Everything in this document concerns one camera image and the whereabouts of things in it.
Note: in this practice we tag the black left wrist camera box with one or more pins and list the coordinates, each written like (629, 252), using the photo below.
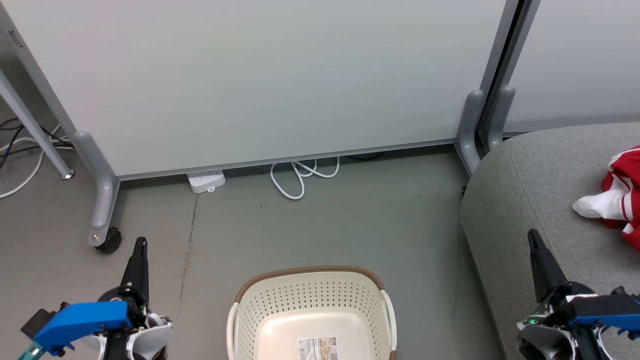
(36, 322)

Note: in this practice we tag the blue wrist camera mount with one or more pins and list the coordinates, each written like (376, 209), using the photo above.
(80, 322)
(607, 312)

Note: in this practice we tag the cream perforated laundry basket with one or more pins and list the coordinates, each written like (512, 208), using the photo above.
(312, 305)

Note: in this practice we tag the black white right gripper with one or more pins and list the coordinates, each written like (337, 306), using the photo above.
(547, 325)

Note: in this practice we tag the red and white garment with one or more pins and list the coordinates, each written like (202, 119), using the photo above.
(622, 195)

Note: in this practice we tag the grey metal table leg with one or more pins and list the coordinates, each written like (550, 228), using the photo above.
(35, 135)

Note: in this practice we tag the white power strip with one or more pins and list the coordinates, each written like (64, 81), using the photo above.
(206, 181)

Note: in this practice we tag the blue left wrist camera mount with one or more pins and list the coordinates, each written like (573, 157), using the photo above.
(80, 322)

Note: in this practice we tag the grey fabric sofa seat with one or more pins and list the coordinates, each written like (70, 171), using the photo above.
(525, 210)

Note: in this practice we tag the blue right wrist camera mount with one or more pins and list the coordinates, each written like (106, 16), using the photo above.
(607, 312)

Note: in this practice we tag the wide white partition panel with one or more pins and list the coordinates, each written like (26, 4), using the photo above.
(260, 75)

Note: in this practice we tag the black caster wheel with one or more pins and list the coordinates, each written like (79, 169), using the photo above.
(111, 241)

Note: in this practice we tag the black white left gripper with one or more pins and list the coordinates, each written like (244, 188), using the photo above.
(135, 330)

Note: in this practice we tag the narrow white partition panel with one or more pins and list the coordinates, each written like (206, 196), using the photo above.
(575, 65)

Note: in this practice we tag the paper basket label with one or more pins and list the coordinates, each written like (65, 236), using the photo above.
(317, 349)

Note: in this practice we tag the grey partition foot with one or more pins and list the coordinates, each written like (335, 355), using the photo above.
(497, 117)
(102, 190)
(469, 132)

